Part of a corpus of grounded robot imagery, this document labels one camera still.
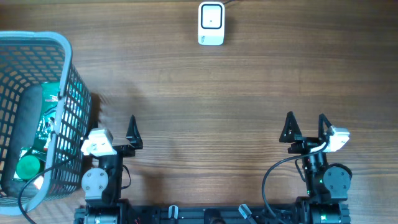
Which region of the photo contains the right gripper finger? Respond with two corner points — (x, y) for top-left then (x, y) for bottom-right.
(279, 111), (302, 143)
(318, 113), (332, 139)

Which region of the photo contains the green 3M glove package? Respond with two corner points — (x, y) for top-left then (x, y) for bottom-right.
(32, 82), (60, 153)

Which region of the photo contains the green lid jar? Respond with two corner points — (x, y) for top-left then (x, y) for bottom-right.
(16, 155), (42, 180)

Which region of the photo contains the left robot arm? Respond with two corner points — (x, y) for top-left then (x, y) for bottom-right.
(74, 116), (143, 224)

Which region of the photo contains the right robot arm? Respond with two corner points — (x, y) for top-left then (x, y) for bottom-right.
(279, 112), (353, 224)

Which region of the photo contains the white barcode scanner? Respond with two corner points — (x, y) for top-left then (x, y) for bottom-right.
(198, 1), (225, 45)

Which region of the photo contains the grey plastic mesh basket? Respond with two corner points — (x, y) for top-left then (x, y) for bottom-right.
(1, 31), (92, 215)

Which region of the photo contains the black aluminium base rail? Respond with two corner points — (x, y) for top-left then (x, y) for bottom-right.
(73, 204), (352, 224)

